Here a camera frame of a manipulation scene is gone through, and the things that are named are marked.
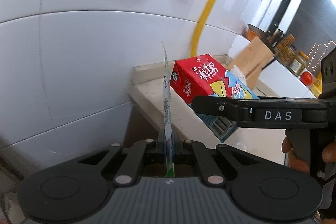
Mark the green plastic wrapper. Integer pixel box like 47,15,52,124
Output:
161,42,175,177

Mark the white foam net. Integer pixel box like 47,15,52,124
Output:
230,65,248,86

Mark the red blue small carton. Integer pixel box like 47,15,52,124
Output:
170,53,261,143

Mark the person's right hand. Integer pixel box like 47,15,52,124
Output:
282,135,336,175

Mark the yellow detergent bottle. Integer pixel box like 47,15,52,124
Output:
310,72,322,98

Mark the red tomato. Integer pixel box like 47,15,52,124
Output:
300,71,313,86

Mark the orange lid glass jar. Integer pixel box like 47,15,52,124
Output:
289,51,309,76

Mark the glass jar of pickles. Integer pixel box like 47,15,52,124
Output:
277,45,297,67

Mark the wooden knife block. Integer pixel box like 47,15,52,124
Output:
228,36,274,89

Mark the wooden handled knife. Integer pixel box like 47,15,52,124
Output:
275,34,295,51

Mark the black handled knife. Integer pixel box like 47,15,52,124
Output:
262,28,283,52

